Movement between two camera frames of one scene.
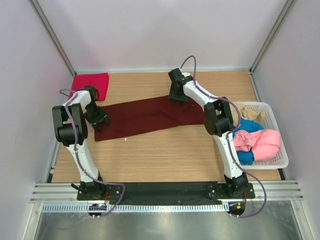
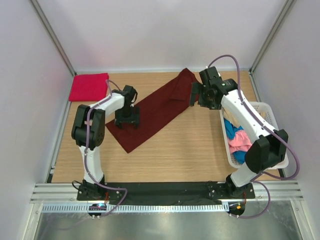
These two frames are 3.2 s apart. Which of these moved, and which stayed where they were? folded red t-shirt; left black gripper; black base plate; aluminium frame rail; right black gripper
Moved: left black gripper; right black gripper
Stayed: folded red t-shirt; black base plate; aluminium frame rail
